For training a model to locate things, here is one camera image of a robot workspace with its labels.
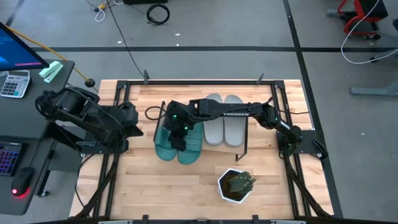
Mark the backlit black keyboard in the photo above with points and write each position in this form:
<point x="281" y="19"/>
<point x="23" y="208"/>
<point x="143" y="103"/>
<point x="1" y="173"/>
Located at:
<point x="9" y="158"/>

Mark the dark grey desk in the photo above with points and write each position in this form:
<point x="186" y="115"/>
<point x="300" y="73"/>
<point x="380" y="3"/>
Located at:
<point x="18" y="124"/>

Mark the white plant pot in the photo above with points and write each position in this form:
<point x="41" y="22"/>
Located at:
<point x="222" y="186"/>

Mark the computer monitor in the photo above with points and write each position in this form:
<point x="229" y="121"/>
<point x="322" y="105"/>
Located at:
<point x="15" y="53"/>

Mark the red and black cart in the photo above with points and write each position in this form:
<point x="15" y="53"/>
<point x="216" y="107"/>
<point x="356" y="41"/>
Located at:
<point x="373" y="9"/>

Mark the teal foam slide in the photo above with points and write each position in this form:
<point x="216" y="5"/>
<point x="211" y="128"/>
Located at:
<point x="192" y="149"/>
<point x="163" y="146"/>

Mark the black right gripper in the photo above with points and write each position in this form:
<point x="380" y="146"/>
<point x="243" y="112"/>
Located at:
<point x="178" y="119"/>

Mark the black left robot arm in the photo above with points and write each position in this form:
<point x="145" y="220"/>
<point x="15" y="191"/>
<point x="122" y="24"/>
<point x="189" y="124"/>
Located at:
<point x="77" y="105"/>

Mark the mint green stapler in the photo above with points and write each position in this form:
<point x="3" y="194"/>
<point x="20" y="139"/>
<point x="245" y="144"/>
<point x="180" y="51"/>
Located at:
<point x="51" y="71"/>

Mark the black glowing computer mouse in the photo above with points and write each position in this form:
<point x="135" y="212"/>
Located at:
<point x="21" y="180"/>

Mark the green cactus plant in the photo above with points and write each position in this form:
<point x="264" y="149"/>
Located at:
<point x="241" y="182"/>

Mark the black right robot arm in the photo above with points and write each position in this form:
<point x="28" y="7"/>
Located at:
<point x="236" y="110"/>

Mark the wooden shelf with black frame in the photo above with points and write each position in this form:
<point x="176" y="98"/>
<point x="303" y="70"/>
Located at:
<point x="224" y="149"/>

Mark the grey foam slide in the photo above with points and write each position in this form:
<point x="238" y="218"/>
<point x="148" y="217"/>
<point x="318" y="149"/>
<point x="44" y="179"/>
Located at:
<point x="234" y="133"/>
<point x="214" y="133"/>

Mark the black round knob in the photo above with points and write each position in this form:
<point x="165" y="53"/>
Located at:
<point x="90" y="83"/>

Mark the grey metal stand foot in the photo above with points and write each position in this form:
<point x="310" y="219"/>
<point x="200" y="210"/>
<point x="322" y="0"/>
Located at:
<point x="373" y="91"/>

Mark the black aluminium rig frame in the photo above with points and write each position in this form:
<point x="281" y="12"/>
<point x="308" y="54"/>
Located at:
<point x="202" y="83"/>

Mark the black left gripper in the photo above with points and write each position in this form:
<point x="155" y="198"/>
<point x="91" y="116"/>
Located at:
<point x="129" y="113"/>

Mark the grey calculator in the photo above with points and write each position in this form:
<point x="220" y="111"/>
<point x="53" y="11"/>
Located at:
<point x="14" y="84"/>

